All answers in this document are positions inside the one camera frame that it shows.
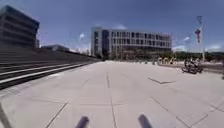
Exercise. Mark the row of trees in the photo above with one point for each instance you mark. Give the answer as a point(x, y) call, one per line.
point(166, 54)

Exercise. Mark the pale stone slab plaza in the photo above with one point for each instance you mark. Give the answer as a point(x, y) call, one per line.
point(126, 93)

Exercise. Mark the row of parked bicycles and scooters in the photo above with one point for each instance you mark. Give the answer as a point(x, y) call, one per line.
point(191, 66)

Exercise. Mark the grey banded building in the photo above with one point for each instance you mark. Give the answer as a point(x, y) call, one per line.
point(18, 28)

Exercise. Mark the grey stone steps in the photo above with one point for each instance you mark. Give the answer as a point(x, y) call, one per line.
point(30, 68)

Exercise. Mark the robot's own part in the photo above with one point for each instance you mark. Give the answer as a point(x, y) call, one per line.
point(82, 122)
point(145, 121)

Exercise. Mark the white building with many windows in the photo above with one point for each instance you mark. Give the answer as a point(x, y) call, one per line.
point(130, 41)

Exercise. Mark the low grey building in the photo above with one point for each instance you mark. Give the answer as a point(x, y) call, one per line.
point(56, 47)

